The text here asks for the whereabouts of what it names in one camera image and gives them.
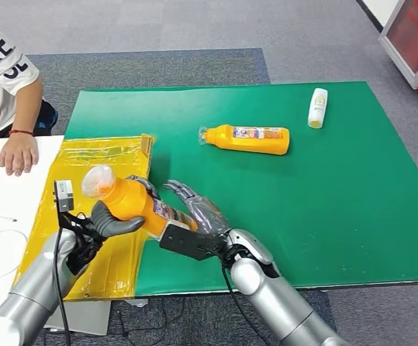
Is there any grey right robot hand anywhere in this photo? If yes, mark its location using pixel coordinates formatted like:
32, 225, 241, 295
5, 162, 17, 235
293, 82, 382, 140
162, 179, 232, 236

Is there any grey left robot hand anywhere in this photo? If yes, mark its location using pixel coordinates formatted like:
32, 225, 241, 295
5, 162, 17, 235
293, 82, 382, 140
91, 174, 161, 239

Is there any orange bottle with clear cap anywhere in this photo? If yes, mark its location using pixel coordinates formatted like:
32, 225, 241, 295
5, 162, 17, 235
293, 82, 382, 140
198, 124, 290, 156
81, 164, 198, 240

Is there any small white bottle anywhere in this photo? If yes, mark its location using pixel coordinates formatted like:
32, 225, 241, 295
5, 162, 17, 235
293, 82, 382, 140
308, 87, 329, 130

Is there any yellow plastic sheet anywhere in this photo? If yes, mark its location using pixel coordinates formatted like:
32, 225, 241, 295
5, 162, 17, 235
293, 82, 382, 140
11, 134, 164, 302

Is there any grey plate under table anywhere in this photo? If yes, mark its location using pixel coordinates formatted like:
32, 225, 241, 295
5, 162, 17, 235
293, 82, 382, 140
45, 299, 112, 337

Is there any green table mat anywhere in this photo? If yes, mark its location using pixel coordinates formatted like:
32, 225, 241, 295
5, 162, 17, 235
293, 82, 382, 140
64, 81, 418, 298

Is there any person's hand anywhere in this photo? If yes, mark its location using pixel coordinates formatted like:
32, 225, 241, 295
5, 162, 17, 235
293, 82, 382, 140
0, 133, 40, 177

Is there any red and white cabinet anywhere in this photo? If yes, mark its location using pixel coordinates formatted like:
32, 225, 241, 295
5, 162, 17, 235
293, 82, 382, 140
379, 0, 418, 91

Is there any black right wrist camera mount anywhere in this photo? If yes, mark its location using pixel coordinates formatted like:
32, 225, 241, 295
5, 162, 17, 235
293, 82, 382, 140
158, 223, 229, 262

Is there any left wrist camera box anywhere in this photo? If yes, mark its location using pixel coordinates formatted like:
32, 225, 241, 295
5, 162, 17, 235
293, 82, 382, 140
54, 179, 76, 214

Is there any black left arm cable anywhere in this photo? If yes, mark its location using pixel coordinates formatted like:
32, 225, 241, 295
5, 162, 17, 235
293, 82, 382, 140
53, 227, 73, 346

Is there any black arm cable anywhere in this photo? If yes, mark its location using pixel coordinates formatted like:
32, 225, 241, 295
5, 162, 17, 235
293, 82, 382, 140
53, 227, 73, 346
222, 261, 272, 346

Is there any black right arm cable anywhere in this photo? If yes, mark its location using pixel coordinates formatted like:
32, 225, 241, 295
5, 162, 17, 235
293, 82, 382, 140
222, 261, 272, 346

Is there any black floor cable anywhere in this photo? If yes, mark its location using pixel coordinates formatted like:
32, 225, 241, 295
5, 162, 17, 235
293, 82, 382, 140
116, 296, 186, 346

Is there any thin white cable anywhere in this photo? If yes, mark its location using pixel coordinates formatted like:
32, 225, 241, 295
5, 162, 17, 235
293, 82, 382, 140
0, 216, 28, 283

